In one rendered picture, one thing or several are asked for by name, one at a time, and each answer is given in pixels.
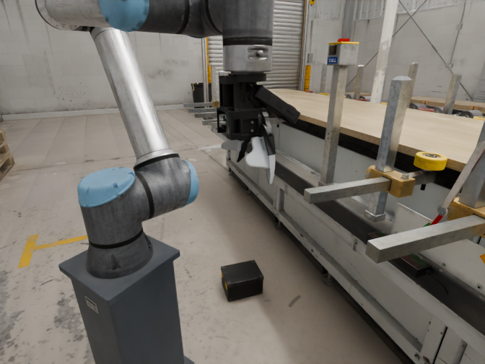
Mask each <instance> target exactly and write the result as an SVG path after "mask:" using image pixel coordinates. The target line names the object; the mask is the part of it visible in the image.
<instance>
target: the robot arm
mask: <svg viewBox="0 0 485 364"><path fill-rule="evenodd" d="M35 6H36V9H37V11H38V13H39V15H40V16H41V17H42V18H43V20H44V21H45V22H47V23H48V24H49V25H50V26H52V27H54V28H56V29H59V30H74V31H83V32H89V33H90V35H91V37H92V39H93V40H94V42H95V46H96V48H97V52H98V54H99V56H100V60H101V62H102V65H103V68H104V70H105V73H106V76H107V78H108V81H109V84H110V87H111V90H112V92H113V95H114V98H115V101H116V103H117V106H118V109H119V111H120V114H121V118H122V120H123V123H124V126H125V128H126V131H127V134H128V137H129V139H130V142H131V145H132V147H133V150H134V153H135V156H136V162H135V164H134V166H133V169H134V172H133V171H132V169H130V168H120V167H117V168H106V169H103V170H99V171H97V172H94V173H91V174H89V175H87V176H86V177H84V178H83V179H82V180H81V181H80V182H79V184H78V186H77V191H78V197H79V199H78V202H79V205H80V208H81V211H82V216H83V220H84V225H85V228H86V231H87V237H88V241H89V247H88V250H87V257H86V265H87V270H88V272H89V273H90V274H91V275H93V276H95V277H99V278H103V279H113V278H119V277H124V276H127V275H129V274H132V273H134V272H137V271H138V270H140V269H141V268H143V267H144V266H145V265H147V264H148V262H149V261H150V260H151V258H152V255H153V248H152V243H151V241H150V240H149V239H148V237H147V235H146V234H145V232H144V231H143V227H142V222H143V221H146V220H149V219H152V218H154V217H158V216H160V215H163V214H165V213H168V212H171V211H173V210H176V209H179V208H183V207H184V206H186V205H188V204H190V203H192V202H193V201H194V200H195V199H196V197H197V195H198V188H199V184H198V179H197V173H196V170H195V168H194V167H193V166H192V164H191V163H190V162H188V161H186V160H180V156H179V154H178V153H177V152H175V151H173V150H171V149H170V146H169V144H168V142H167V138H166V136H165V133H164V130H163V128H162V124H161V123H160V119H159V116H158V115H157V111H156V108H155V106H154V103H153V100H152V97H151V95H150V92H149V89H148V87H147V84H146V81H145V78H144V75H143V73H142V70H141V67H140V65H139V61H138V59H137V57H136V54H135V51H134V47H133V46H132V43H131V39H130V37H129V35H128V32H133V31H137V32H148V33H167V34H177V35H187V36H190V37H192V38H207V37H210V36H218V35H222V43H223V46H222V50H223V70H224V71H225V72H230V74H229V76H219V107H217V133H223V132H226V137H227V138H228V139H229V140H227V141H225V142H223V143H222V145H221V148H222V149H224V150H235V151H236V162H237V163H238V162H239V161H241V159H243V158H244V156H245V151H246V149H247V145H248V142H250V140H251V137H254V138H253V139H252V141H251V144H252V148H253V150H252V152H250V153H249V154H248V155H246V156H245V162H246V164H247V165H248V166H250V167H254V168H265V169H266V176H267V179H268V184H271V183H273V179H274V170H275V154H276V150H275V140H274V132H273V129H272V127H271V124H270V121H269V117H268V113H267V110H268V111H270V112H271V113H273V114H274V115H275V116H277V118H278V119H279V120H281V121H283V122H284V123H287V124H289V123H294V124H295V123H296V121H297V119H298V118H299V116H300V112H299V111H298V110H297V109H296V108H295V107H294V106H292V105H290V104H288V103H286V102H285V101H283V100H282V99H281V98H280V97H278V96H277V95H275V94H273V93H272V92H271V91H270V90H268V89H267V88H265V87H264V86H263V85H261V84H257V82H265V81H266V74H264V72H270V71H271V69H272V49H273V46H272V45H273V26H274V0H35ZM219 114H226V115H225V116H223V121H224V122H226V124H222V127H219Z"/></svg>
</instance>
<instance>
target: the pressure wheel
mask: <svg viewBox="0 0 485 364"><path fill-rule="evenodd" d="M446 162H447V157H446V156H444V155H441V154H438V153H434V152H417V153H416V155H415V159H414V165H415V166H416V167H418V168H421V169H423V170H424V171H425V172H426V173H429V172H432V171H433V170H444V169H445V166H446ZM425 187H426V185H424V184H422V185H421V188H420V189H421V190H422V191H424V190H425Z"/></svg>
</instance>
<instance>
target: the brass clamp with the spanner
mask: <svg viewBox="0 0 485 364"><path fill-rule="evenodd" d="M458 200H459V197H456V198H455V199H454V201H453V202H452V204H451V207H452V208H453V212H452V213H451V214H449V215H446V216H447V220H449V221H451V220H456V219H459V218H462V217H468V216H471V215H476V216H478V217H481V218H483V219H485V206H482V207H477V208H473V207H470V206H468V205H466V204H463V203H461V202H459V201H458Z"/></svg>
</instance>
